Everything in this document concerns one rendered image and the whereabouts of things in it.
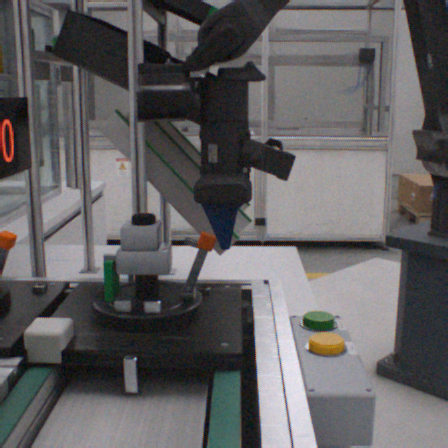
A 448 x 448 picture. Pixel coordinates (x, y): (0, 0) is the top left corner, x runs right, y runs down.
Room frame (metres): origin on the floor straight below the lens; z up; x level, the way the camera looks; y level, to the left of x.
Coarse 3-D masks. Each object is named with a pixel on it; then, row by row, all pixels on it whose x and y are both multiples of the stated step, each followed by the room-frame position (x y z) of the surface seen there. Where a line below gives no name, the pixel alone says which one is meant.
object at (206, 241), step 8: (192, 240) 0.71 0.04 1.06; (200, 240) 0.70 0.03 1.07; (208, 240) 0.70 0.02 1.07; (200, 248) 0.70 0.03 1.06; (208, 248) 0.70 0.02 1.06; (200, 256) 0.70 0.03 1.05; (192, 264) 0.70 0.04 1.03; (200, 264) 0.70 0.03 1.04; (192, 272) 0.70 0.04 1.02; (192, 280) 0.70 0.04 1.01; (184, 288) 0.70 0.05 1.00; (192, 288) 0.70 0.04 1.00
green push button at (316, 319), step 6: (312, 312) 0.70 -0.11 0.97; (318, 312) 0.70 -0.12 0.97; (324, 312) 0.70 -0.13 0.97; (306, 318) 0.68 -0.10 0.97; (312, 318) 0.68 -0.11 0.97; (318, 318) 0.68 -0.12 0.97; (324, 318) 0.68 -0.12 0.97; (330, 318) 0.68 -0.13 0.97; (306, 324) 0.68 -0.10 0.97; (312, 324) 0.67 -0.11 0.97; (318, 324) 0.67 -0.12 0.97; (324, 324) 0.67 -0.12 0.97; (330, 324) 0.67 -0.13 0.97
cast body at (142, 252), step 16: (128, 224) 0.70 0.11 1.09; (144, 224) 0.70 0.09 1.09; (160, 224) 0.72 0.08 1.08; (128, 240) 0.69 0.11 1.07; (144, 240) 0.69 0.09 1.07; (160, 240) 0.71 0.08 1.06; (112, 256) 0.71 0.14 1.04; (128, 256) 0.69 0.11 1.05; (144, 256) 0.69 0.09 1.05; (160, 256) 0.69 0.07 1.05; (128, 272) 0.69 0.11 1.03; (144, 272) 0.69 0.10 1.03; (160, 272) 0.69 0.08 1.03
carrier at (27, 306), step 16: (0, 288) 0.72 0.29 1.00; (16, 288) 0.80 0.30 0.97; (32, 288) 0.80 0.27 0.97; (48, 288) 0.80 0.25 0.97; (64, 288) 0.80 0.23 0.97; (0, 304) 0.70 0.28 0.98; (16, 304) 0.73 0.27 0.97; (32, 304) 0.73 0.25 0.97; (48, 304) 0.73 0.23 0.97; (0, 320) 0.67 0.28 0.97; (16, 320) 0.67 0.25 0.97; (32, 320) 0.67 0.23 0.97; (0, 336) 0.62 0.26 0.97; (16, 336) 0.63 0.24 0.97; (0, 352) 0.59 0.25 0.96; (16, 352) 0.61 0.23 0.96
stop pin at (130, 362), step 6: (126, 360) 0.58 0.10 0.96; (132, 360) 0.58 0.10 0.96; (126, 366) 0.58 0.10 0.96; (132, 366) 0.58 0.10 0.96; (126, 372) 0.58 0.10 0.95; (132, 372) 0.58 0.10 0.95; (126, 378) 0.58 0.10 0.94; (132, 378) 0.58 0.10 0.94; (138, 378) 0.58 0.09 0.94; (126, 384) 0.58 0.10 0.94; (132, 384) 0.58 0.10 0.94; (138, 384) 0.58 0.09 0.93; (126, 390) 0.58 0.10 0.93; (132, 390) 0.58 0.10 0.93
